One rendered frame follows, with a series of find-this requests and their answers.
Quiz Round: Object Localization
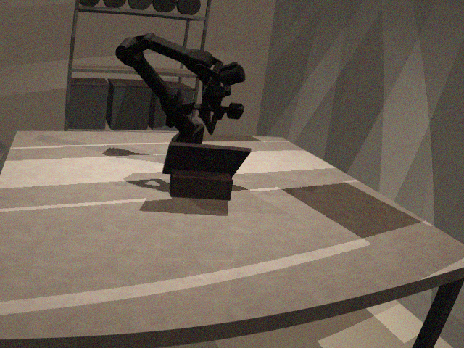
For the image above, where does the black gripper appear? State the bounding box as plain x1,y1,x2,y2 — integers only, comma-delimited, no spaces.
179,98,244,135

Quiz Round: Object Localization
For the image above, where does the brown switch panel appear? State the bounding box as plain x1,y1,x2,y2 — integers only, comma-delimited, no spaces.
162,142,251,200

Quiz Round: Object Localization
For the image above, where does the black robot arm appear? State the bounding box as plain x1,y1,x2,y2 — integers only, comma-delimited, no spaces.
116,33,245,138

